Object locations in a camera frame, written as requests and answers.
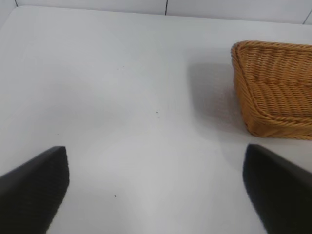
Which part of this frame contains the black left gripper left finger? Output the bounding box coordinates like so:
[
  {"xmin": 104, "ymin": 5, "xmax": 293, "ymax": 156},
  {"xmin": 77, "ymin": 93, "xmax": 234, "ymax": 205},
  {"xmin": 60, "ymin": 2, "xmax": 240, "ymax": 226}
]
[{"xmin": 0, "ymin": 146, "xmax": 70, "ymax": 234}]

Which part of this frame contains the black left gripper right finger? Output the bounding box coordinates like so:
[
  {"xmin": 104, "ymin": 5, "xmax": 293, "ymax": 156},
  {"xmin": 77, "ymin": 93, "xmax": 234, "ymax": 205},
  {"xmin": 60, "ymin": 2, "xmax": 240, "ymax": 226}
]
[{"xmin": 242, "ymin": 143, "xmax": 312, "ymax": 234}]

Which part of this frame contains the tan woven wicker basket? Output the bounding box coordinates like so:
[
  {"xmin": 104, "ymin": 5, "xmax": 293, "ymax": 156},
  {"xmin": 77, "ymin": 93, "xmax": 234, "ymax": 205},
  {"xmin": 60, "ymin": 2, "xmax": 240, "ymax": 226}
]
[{"xmin": 231, "ymin": 40, "xmax": 312, "ymax": 141}]

